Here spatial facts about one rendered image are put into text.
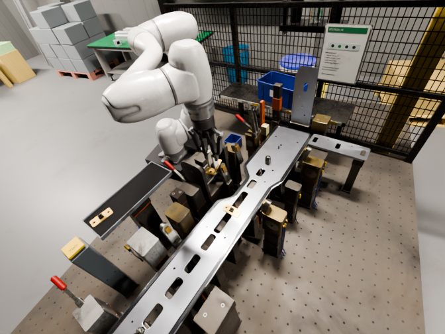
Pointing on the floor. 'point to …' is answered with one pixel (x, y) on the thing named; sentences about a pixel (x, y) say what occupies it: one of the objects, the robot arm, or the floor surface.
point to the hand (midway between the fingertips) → (212, 159)
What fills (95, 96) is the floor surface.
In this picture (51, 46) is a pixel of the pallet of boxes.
